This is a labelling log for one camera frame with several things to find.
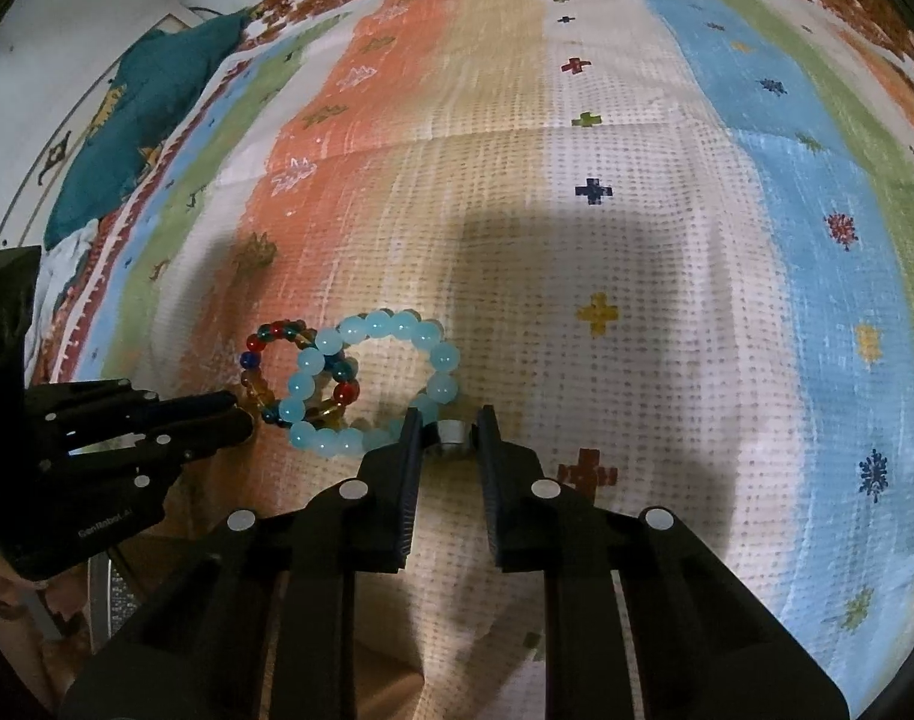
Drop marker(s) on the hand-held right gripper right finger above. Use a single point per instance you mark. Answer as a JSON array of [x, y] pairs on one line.
[[502, 487]]

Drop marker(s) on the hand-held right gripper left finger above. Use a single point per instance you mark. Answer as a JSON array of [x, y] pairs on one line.
[[397, 480]]

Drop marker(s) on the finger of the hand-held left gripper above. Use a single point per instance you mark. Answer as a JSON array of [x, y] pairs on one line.
[[217, 431], [194, 405]]

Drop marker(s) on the rectangular metal tin box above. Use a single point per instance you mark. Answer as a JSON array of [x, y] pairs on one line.
[[115, 592]]

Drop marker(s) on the person's left hand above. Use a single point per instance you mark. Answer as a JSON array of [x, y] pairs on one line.
[[14, 589]]

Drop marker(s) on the striped patterned blanket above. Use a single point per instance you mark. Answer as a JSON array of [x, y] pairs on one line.
[[652, 240]]

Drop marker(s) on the teal pillow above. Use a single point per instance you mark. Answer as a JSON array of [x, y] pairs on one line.
[[149, 112]]

